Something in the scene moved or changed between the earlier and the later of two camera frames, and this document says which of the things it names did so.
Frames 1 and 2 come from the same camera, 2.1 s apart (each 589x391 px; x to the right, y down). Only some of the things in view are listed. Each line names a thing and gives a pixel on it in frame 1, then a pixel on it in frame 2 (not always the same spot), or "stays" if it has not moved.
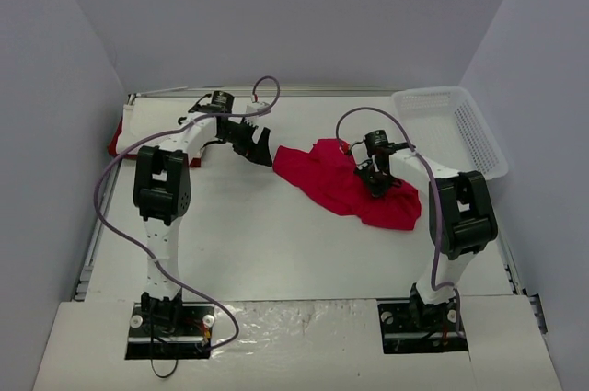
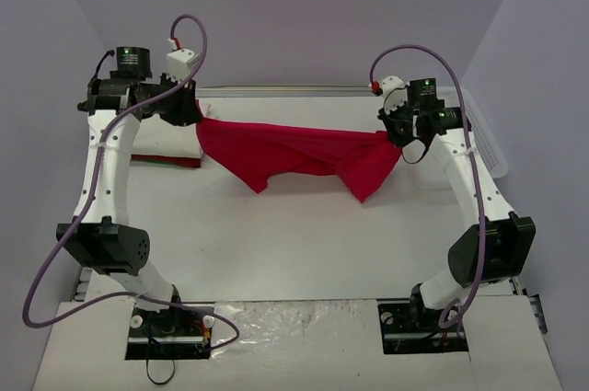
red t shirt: x=327 y=176 to x=255 y=152
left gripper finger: x=260 y=151 to x=190 y=114
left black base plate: x=164 y=332 stays
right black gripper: x=377 y=178 to x=398 y=129
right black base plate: x=418 y=327 stays
